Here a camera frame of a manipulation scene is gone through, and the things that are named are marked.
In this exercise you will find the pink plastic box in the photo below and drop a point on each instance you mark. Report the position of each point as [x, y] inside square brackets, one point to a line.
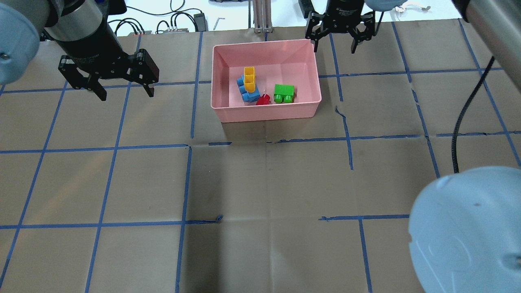
[283, 62]

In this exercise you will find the blue toy block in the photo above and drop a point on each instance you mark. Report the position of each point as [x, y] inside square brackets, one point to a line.
[247, 97]

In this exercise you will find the allen key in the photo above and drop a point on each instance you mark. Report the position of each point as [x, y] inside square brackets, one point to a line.
[219, 23]

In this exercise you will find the orange usb hub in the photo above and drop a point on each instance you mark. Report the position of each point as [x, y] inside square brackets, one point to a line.
[139, 33]
[172, 30]

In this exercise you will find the black power adapter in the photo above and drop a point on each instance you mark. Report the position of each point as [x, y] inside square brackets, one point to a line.
[306, 7]

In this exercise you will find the black power brick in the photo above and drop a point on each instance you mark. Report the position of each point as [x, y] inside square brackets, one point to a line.
[200, 22]

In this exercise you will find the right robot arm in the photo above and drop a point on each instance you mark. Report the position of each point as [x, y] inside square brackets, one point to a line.
[465, 227]

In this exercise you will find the yellow toy block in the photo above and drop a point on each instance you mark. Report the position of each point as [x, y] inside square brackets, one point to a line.
[249, 79]

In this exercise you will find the red toy block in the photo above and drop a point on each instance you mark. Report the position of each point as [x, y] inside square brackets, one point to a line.
[264, 99]

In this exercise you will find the aluminium frame post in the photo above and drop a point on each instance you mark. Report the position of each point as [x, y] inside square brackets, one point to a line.
[262, 16]

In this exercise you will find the reacher grabber tool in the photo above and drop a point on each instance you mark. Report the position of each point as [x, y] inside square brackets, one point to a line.
[411, 4]

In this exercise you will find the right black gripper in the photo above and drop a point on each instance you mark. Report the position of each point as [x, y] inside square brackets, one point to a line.
[344, 10]

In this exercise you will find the green toy block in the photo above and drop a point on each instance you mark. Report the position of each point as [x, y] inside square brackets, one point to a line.
[284, 93]

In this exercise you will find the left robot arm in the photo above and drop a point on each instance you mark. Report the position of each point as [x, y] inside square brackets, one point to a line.
[22, 23]

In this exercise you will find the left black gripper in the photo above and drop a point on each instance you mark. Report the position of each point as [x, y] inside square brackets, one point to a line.
[91, 47]

